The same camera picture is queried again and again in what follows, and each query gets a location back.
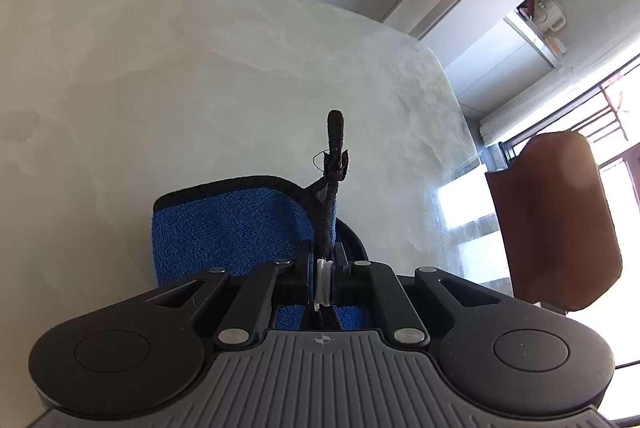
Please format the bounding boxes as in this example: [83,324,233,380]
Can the brown leather chair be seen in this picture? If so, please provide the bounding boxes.
[486,131,623,312]

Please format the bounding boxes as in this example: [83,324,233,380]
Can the white kettle on shelf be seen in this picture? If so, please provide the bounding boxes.
[534,0,566,34]

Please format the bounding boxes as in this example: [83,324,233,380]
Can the grey and blue microfibre towel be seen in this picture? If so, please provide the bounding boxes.
[150,109,374,332]

